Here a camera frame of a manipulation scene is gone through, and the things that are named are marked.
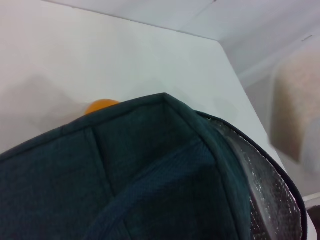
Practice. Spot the orange pear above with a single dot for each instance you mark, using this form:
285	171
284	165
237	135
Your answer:
100	106

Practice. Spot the dark teal insulated bag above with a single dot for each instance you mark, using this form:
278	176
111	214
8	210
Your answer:
125	175

